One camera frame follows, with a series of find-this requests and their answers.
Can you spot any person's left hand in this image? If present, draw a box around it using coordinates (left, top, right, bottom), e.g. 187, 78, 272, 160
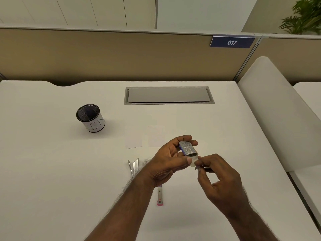
135, 135, 199, 188

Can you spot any person's right hand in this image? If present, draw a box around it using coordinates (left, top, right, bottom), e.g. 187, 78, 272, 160
194, 154, 251, 219

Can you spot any white paper sheet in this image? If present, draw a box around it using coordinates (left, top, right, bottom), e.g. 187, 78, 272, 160
148, 126, 166, 148
125, 128, 143, 150

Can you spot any white metal stapler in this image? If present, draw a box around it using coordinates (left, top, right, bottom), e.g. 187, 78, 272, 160
128, 158, 140, 177

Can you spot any small box of staples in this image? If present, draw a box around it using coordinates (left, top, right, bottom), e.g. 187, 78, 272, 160
178, 141, 201, 170

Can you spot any person's left forearm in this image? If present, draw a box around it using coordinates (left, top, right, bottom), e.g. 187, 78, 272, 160
84, 177, 156, 241

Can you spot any black mesh pen holder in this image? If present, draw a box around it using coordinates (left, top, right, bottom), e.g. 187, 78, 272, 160
76, 104, 105, 133

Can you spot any white curved desk divider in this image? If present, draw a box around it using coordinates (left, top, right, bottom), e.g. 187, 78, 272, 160
237, 56, 321, 173

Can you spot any long beige partition panel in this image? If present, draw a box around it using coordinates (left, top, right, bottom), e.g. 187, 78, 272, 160
0, 26, 262, 84

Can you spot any white neighbour desk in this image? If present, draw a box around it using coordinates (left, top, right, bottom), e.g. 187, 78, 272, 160
290, 82, 321, 224

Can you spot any blue number sign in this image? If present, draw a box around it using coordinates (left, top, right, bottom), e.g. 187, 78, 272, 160
209, 34, 256, 49

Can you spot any beige side partition panel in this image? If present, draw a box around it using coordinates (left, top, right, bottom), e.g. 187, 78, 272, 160
238, 33, 321, 84

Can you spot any green potted plant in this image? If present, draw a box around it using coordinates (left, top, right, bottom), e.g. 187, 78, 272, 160
278, 0, 321, 35

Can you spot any grey desk cable hatch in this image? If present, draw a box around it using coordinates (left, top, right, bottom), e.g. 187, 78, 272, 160
123, 86, 216, 106

